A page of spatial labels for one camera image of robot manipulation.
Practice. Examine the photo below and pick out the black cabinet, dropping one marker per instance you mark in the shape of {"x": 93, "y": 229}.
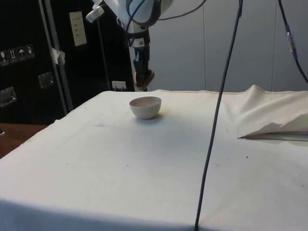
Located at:
{"x": 24, "y": 84}

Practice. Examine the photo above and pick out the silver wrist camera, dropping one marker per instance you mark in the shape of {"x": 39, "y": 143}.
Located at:
{"x": 94, "y": 14}

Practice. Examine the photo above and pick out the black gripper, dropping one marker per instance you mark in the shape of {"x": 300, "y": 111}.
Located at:
{"x": 139, "y": 34}

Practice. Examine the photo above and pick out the brown cup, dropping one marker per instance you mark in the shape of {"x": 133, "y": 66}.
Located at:
{"x": 145, "y": 80}

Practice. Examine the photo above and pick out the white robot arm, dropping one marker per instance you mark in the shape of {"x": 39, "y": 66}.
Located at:
{"x": 142, "y": 12}

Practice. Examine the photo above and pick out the white bowl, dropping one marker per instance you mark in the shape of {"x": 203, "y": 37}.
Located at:
{"x": 145, "y": 109}

